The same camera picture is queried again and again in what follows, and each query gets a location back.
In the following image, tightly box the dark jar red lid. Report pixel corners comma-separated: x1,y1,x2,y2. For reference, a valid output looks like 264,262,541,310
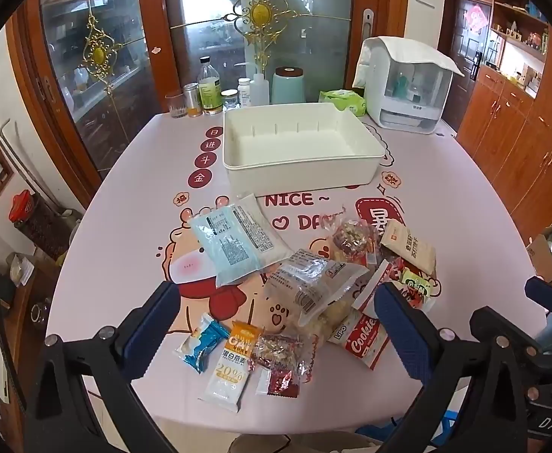
9,189,71,260

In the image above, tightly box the green tissue pack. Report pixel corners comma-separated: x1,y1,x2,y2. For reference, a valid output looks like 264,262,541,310
318,89,368,118

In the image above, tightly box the glass cup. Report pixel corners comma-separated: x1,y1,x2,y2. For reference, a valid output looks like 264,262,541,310
165,92,188,119

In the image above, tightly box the clear dried fruit packet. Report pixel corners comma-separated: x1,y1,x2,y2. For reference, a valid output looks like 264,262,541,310
323,205,383,265

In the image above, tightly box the light blue snack packet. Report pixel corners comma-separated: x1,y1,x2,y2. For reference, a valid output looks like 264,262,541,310
190,204,270,288

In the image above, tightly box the mint green canister brown lid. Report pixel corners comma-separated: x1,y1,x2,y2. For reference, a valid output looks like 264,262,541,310
271,67,305,105

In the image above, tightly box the green white snack packet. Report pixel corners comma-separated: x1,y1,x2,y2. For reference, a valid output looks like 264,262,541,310
399,267,442,298

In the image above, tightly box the glass bottle green label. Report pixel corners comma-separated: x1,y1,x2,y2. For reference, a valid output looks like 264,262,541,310
197,57,223,116

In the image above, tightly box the pink printed tablecloth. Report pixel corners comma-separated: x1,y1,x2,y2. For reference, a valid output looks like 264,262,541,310
45,108,548,435

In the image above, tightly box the metal can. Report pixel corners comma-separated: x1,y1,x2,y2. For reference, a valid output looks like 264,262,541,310
183,83,202,118

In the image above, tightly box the white sterilizer cabinet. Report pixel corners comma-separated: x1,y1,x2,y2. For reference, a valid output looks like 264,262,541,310
365,57,453,135

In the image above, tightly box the orange white oat bar packet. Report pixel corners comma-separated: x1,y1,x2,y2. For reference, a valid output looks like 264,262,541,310
197,321,264,413

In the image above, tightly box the wooden wall cabinet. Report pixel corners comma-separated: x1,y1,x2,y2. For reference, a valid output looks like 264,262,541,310
455,0,552,246

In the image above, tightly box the cardboard box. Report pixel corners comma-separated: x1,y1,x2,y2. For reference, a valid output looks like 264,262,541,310
526,233,552,285

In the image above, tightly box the beige cracker packet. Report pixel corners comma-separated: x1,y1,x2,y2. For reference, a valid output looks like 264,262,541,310
379,219,437,275

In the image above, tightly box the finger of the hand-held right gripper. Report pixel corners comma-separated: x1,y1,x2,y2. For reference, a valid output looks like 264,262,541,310
469,307,552,369
524,276,552,320

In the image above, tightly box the clear white snack packet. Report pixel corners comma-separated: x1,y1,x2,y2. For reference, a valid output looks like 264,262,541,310
236,193,295,267

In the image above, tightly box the red white snack packet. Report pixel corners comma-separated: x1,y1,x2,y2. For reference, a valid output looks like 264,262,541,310
352,259,435,314

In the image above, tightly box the small blue white snack packet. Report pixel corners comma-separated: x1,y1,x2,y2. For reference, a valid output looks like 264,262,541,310
176,314,230,374

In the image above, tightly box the clear bag of puffs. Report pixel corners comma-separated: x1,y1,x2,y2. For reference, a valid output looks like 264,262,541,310
263,249,370,341

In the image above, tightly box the dark wooden entry door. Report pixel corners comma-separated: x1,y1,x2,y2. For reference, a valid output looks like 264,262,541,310
446,0,494,133

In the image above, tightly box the white plastic storage bin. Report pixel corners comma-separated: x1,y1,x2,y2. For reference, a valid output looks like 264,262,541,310
222,102,386,188

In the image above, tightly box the wooden framed glass sliding door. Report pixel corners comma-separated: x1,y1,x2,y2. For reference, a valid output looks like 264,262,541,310
137,0,392,114
7,0,163,199

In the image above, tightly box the white squeeze bottle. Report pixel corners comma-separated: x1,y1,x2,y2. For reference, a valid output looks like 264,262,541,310
249,68,270,107

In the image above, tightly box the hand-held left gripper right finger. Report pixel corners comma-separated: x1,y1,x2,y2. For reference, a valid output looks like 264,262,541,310
373,280,532,453

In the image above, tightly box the red door decoration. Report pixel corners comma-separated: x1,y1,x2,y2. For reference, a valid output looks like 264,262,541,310
462,2,489,34

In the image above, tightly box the red white cookie packet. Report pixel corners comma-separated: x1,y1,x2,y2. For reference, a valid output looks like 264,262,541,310
339,314,392,371

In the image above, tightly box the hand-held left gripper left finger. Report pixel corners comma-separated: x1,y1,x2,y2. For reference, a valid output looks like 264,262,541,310
23,280,182,453

